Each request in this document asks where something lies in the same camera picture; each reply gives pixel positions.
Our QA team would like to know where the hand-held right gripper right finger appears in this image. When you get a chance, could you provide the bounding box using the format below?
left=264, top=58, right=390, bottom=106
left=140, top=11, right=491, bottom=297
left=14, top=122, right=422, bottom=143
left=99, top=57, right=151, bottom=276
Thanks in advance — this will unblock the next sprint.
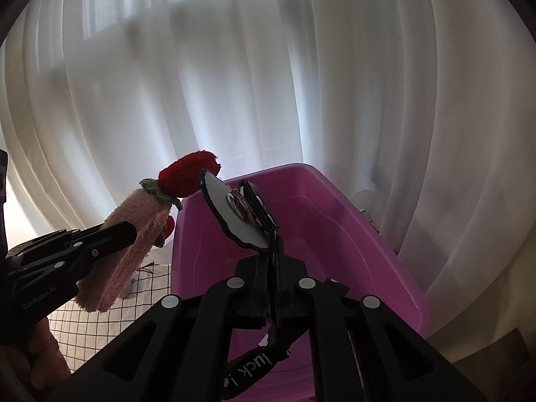
left=274, top=255, right=488, bottom=402

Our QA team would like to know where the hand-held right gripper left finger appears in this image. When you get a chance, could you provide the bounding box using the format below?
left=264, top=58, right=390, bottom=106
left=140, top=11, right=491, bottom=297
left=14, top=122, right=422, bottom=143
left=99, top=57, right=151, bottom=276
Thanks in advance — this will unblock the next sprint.
left=63, top=255, right=273, bottom=402

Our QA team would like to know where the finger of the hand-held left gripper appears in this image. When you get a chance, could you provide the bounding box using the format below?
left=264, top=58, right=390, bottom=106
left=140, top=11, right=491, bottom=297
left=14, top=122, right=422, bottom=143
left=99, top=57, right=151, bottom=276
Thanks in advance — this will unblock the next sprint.
left=6, top=221, right=138, bottom=291
left=5, top=228, right=80, bottom=260

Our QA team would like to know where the pink fluffy strawberry headband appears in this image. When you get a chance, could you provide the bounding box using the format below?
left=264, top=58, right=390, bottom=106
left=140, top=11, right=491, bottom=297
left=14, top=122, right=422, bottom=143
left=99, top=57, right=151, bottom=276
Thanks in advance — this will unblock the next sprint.
left=73, top=149, right=221, bottom=313

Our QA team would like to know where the pink plastic tub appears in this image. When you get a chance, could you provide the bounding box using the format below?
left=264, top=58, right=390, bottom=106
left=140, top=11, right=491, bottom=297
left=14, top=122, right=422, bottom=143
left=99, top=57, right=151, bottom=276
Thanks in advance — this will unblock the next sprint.
left=171, top=162, right=433, bottom=402

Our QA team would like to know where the black badge keychain with strap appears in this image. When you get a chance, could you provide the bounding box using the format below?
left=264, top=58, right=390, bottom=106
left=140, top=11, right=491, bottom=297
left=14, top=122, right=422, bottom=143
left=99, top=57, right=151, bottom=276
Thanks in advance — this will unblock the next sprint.
left=198, top=169, right=291, bottom=400

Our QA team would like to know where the person's left hand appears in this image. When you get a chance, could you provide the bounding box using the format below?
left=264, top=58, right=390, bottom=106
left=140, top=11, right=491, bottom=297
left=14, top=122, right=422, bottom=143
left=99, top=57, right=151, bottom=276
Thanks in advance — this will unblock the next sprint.
left=0, top=317, right=73, bottom=400

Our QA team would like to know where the black checked white tablecloth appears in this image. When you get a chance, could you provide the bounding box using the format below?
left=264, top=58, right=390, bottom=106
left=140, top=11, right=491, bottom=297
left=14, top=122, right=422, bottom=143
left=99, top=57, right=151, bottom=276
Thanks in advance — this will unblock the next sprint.
left=48, top=262, right=174, bottom=373

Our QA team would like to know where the white curtain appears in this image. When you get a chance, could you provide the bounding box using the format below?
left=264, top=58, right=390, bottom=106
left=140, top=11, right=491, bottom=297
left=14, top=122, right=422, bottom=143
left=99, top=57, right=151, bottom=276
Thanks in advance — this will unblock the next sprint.
left=0, top=0, right=536, bottom=365

